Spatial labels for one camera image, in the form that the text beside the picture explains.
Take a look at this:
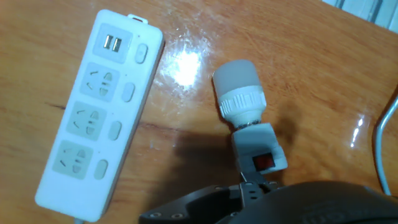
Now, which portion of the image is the white bulb holder with bulb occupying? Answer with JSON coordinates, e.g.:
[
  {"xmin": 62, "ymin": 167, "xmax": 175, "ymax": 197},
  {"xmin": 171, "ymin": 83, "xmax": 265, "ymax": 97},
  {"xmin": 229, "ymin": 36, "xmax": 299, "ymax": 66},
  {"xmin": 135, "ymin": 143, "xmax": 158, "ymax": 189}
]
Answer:
[{"xmin": 212, "ymin": 58, "xmax": 289, "ymax": 174}]

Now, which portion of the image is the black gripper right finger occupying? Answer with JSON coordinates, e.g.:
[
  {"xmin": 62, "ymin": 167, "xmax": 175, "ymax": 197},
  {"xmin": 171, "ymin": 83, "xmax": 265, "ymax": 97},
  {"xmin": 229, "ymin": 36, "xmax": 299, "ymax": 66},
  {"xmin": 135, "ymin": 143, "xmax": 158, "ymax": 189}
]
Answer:
[{"xmin": 252, "ymin": 172, "xmax": 280, "ymax": 203}]

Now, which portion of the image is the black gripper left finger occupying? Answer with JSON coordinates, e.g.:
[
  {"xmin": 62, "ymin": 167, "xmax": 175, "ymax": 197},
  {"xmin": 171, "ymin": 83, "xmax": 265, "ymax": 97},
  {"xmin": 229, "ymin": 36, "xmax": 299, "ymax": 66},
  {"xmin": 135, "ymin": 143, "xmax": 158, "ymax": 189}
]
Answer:
[{"xmin": 139, "ymin": 171, "xmax": 254, "ymax": 224}]

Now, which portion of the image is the grey power strip cable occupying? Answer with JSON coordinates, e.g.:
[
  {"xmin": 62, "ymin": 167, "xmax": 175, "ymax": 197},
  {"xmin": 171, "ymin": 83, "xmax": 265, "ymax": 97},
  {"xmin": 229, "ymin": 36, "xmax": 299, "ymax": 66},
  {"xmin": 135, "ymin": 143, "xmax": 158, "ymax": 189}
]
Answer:
[{"xmin": 73, "ymin": 93, "xmax": 398, "ymax": 224}]

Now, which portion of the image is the glossy wooden board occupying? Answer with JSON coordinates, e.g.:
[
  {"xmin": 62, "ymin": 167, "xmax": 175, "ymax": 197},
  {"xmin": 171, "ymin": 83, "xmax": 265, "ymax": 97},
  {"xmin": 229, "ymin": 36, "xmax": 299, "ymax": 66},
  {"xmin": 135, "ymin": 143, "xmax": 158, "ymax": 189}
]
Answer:
[{"xmin": 0, "ymin": 0, "xmax": 398, "ymax": 224}]

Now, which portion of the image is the white power strip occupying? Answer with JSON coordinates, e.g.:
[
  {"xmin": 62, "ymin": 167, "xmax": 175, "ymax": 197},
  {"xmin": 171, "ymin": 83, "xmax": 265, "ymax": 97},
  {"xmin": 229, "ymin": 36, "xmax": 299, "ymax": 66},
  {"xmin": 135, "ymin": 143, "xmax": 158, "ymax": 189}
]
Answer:
[{"xmin": 34, "ymin": 9, "xmax": 165, "ymax": 223}]

